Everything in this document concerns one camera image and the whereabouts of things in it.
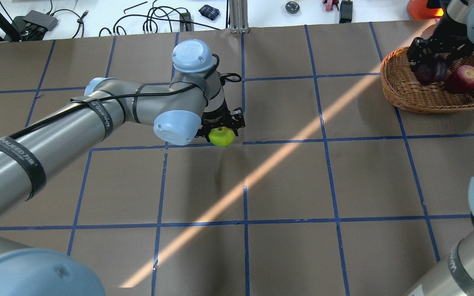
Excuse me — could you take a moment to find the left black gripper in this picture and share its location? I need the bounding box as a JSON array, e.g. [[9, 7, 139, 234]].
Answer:
[[198, 100, 245, 138]]

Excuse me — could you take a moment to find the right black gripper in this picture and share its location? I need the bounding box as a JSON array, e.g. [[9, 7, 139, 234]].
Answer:
[[407, 25, 474, 73]]

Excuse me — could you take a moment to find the dark red apple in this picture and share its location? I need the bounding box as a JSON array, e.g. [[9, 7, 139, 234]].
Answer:
[[413, 62, 449, 86]]

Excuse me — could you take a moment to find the green apple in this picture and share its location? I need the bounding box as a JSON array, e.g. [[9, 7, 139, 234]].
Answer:
[[208, 126, 236, 147]]

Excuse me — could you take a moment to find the red yellow-streaked apple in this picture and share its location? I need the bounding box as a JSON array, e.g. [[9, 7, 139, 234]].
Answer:
[[445, 65, 474, 94]]

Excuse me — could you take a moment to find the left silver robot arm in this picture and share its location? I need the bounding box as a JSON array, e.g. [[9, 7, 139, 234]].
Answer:
[[0, 39, 245, 296]]

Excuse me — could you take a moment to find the brown wicker basket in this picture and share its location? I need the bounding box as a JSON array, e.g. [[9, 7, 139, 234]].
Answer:
[[380, 47, 474, 113]]

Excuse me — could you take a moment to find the orange round container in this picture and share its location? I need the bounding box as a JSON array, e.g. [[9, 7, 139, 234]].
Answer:
[[406, 0, 444, 20]]

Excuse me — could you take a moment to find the black power adapter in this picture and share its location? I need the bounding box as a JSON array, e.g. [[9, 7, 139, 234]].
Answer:
[[339, 0, 353, 23]]

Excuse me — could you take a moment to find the red black tool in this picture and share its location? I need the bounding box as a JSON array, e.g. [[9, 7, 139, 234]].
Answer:
[[322, 0, 340, 12]]

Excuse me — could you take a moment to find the dark blue checked pouch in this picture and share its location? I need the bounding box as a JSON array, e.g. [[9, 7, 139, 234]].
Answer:
[[198, 5, 221, 21]]

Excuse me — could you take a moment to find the small round grey object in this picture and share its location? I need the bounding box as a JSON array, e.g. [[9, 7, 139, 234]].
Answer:
[[285, 1, 300, 14]]

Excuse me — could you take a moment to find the black box device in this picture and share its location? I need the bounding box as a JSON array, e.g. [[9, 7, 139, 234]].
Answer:
[[12, 11, 59, 42]]

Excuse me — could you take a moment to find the aluminium frame post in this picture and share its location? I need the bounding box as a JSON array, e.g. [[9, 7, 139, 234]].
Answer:
[[227, 0, 250, 34]]

